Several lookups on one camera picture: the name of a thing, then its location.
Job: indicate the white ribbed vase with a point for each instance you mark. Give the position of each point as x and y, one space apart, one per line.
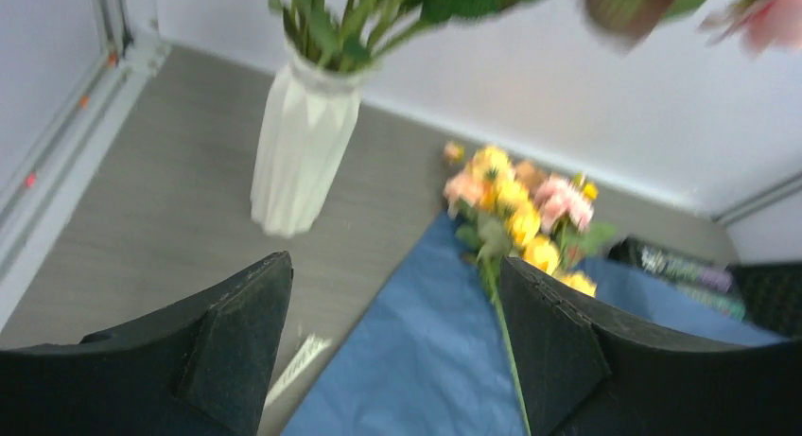
308 121

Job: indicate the pink flowers in vase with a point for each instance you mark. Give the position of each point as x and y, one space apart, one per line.
351 39

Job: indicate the yellow flower stems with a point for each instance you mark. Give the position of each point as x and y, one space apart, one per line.
506 224

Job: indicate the dark blue wrapping paper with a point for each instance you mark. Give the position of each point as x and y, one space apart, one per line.
428 358

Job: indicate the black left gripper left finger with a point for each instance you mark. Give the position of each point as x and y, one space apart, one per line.
200 366

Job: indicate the cream satin ribbon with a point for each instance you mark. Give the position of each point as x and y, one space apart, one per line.
306 354

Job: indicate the black poker chip case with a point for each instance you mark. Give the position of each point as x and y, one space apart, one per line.
768 294

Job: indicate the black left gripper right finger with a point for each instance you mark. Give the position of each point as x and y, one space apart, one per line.
585 367

